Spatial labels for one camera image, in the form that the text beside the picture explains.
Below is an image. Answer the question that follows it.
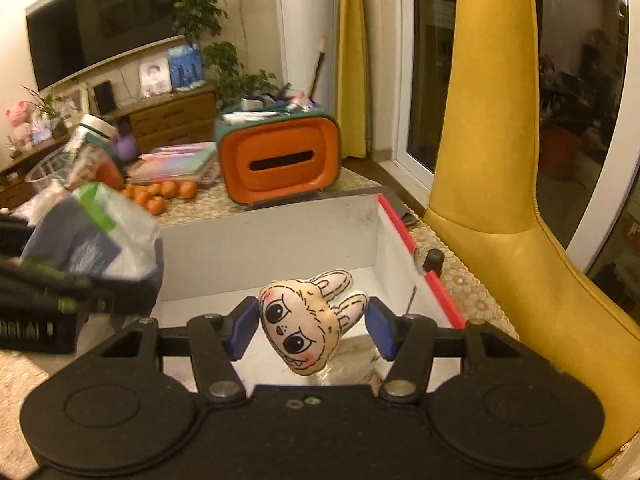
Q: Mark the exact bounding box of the white framed glass door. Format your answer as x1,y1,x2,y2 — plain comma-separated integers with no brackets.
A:
395,0,640,306

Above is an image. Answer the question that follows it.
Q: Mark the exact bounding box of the white green tissue packet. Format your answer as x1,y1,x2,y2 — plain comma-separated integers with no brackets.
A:
22,182,163,282

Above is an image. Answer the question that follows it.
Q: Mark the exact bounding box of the black television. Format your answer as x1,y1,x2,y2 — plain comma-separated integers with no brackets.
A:
25,0,193,93

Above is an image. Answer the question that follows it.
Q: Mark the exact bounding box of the white standing air conditioner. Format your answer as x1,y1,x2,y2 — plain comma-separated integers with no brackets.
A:
275,0,342,97

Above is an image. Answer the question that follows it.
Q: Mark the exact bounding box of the floral packet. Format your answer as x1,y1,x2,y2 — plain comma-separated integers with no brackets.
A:
67,114,121,181

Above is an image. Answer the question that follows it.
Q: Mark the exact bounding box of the wooden television cabinet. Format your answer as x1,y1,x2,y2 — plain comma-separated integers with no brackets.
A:
0,82,218,211

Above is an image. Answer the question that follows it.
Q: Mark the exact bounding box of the pile of oranges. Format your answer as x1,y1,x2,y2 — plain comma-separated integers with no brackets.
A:
120,180,198,216

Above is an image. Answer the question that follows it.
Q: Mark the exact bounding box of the pink plush toy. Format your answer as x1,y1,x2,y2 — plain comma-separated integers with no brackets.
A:
6,100,36,151

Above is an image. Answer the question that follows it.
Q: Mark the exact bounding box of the portrait photo frame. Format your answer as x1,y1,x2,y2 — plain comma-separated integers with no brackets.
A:
139,57,173,98

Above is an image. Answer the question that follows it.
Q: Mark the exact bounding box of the wooden stick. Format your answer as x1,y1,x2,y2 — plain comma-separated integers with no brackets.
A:
311,35,329,102

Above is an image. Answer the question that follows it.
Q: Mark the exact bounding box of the gold lace covered desktop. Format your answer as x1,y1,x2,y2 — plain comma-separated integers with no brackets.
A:
0,162,521,441

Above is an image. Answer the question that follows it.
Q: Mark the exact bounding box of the green potted plant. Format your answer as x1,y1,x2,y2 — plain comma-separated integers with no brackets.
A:
172,0,278,108

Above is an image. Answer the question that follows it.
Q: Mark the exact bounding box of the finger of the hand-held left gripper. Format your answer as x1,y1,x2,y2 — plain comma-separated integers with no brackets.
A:
0,255,165,317
0,217,40,262

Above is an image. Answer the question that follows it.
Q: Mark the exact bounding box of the yellow chair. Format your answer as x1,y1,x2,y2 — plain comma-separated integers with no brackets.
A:
424,0,640,476

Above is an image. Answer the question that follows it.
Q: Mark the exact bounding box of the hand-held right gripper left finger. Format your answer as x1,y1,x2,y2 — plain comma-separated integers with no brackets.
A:
100,296,262,404

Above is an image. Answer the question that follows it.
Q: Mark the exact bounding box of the blue picture card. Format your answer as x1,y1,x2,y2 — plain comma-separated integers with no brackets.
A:
167,44,205,90

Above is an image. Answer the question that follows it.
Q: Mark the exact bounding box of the red storage box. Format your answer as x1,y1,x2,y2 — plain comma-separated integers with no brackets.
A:
150,191,468,391

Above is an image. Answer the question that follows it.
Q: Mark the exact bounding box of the small purple object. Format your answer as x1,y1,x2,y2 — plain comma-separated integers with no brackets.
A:
114,132,138,161

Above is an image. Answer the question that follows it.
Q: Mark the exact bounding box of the wooden photo frame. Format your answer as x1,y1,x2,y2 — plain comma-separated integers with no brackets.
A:
52,85,90,126

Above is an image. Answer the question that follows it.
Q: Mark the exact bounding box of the small black speaker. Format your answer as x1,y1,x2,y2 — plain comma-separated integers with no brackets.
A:
92,80,118,115

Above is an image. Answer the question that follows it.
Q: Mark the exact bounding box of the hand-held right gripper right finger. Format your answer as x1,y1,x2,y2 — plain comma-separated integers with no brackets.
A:
365,296,525,406

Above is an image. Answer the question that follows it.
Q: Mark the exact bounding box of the small black cap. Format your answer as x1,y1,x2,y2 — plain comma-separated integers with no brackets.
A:
414,247,445,277

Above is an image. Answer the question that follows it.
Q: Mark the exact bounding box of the white crumpled tissue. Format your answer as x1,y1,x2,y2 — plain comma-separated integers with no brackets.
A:
221,109,282,124

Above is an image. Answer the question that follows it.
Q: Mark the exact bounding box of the orange and green tissue box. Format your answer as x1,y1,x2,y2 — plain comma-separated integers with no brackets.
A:
214,100,343,211

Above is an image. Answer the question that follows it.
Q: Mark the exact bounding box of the yellow curtain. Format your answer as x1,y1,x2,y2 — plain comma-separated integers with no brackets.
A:
334,0,371,158

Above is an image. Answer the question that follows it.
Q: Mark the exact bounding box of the glass fruit bowl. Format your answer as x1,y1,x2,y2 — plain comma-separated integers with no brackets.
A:
25,152,126,201

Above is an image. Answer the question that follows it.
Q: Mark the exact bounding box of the plush bunny head toy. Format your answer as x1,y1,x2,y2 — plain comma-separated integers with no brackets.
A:
257,269,370,377

